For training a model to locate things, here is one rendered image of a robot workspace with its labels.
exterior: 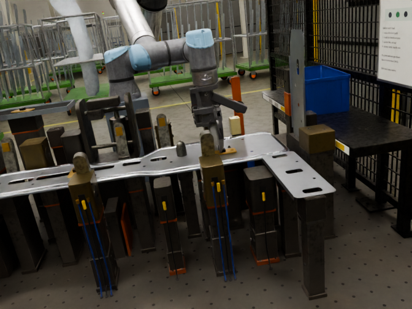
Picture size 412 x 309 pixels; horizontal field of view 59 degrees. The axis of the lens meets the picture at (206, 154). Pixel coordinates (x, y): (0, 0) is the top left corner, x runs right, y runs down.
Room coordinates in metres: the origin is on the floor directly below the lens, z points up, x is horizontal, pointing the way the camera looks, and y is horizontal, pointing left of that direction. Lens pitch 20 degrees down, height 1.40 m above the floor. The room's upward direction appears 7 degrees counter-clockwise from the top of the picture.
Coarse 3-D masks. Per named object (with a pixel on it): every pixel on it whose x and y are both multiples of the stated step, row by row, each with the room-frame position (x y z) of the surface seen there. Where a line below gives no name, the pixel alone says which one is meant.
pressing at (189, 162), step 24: (192, 144) 1.21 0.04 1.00; (240, 144) 1.15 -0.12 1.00; (264, 144) 1.12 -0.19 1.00; (48, 168) 1.16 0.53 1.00; (96, 168) 1.11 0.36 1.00; (120, 168) 1.07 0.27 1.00; (144, 168) 1.05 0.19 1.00; (168, 168) 1.02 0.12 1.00; (192, 168) 1.01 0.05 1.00; (0, 192) 1.01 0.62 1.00; (24, 192) 0.99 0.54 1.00
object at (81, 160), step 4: (80, 152) 0.96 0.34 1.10; (76, 156) 0.94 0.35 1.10; (80, 156) 0.94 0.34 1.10; (84, 156) 0.95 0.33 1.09; (72, 160) 0.94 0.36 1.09; (76, 160) 0.94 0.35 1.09; (80, 160) 0.94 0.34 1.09; (84, 160) 0.95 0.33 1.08; (76, 164) 0.94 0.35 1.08; (80, 164) 0.95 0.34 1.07; (84, 164) 0.95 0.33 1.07; (88, 164) 0.96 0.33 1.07; (76, 168) 0.95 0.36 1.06; (80, 168) 0.95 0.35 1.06; (84, 168) 0.95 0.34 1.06; (88, 168) 0.95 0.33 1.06; (76, 172) 0.95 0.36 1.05; (80, 172) 0.95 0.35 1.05; (84, 172) 0.95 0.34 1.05
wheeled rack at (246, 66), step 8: (232, 0) 9.02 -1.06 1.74; (232, 16) 9.19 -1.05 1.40; (232, 24) 9.19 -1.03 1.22; (264, 32) 8.71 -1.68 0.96; (248, 40) 8.28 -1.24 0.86; (248, 48) 8.27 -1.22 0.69; (248, 56) 8.28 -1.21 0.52; (240, 64) 9.00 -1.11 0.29; (248, 64) 8.80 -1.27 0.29; (256, 64) 8.62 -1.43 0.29; (264, 64) 8.44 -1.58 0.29; (240, 72) 9.12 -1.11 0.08
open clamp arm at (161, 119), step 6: (162, 114) 1.27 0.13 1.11; (156, 120) 1.27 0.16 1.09; (162, 120) 1.26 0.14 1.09; (162, 126) 1.26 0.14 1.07; (162, 132) 1.26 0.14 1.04; (168, 132) 1.26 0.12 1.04; (162, 138) 1.26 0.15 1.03; (168, 138) 1.26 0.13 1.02; (162, 144) 1.25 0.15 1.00; (168, 144) 1.25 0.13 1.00
